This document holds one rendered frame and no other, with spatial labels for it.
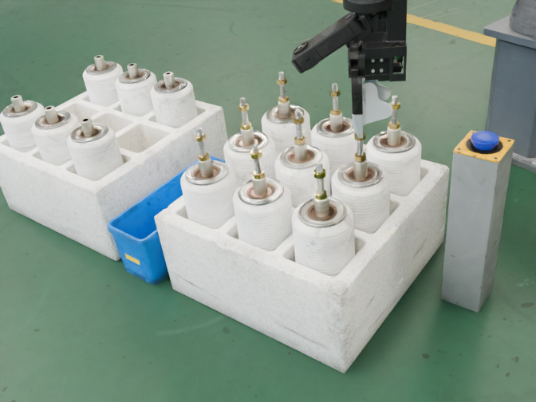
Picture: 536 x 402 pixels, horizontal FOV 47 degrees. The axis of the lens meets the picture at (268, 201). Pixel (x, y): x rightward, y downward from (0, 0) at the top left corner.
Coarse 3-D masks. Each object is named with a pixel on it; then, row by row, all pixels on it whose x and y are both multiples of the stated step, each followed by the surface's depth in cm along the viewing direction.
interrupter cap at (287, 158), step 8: (288, 152) 110; (312, 152) 109; (320, 152) 108; (280, 160) 108; (288, 160) 107; (296, 160) 108; (304, 160) 108; (312, 160) 107; (320, 160) 106; (296, 168) 106; (304, 168) 105
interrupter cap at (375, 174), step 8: (344, 168) 104; (352, 168) 104; (368, 168) 103; (376, 168) 103; (344, 176) 102; (352, 176) 102; (368, 176) 102; (376, 176) 101; (352, 184) 100; (360, 184) 100; (368, 184) 99
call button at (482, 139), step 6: (480, 132) 94; (486, 132) 94; (492, 132) 94; (474, 138) 93; (480, 138) 93; (486, 138) 93; (492, 138) 92; (498, 138) 92; (474, 144) 93; (480, 144) 92; (486, 144) 92; (492, 144) 92
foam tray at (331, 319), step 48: (432, 192) 110; (192, 240) 107; (240, 240) 103; (288, 240) 102; (384, 240) 99; (432, 240) 118; (192, 288) 116; (240, 288) 106; (288, 288) 97; (336, 288) 91; (384, 288) 104; (288, 336) 105; (336, 336) 96
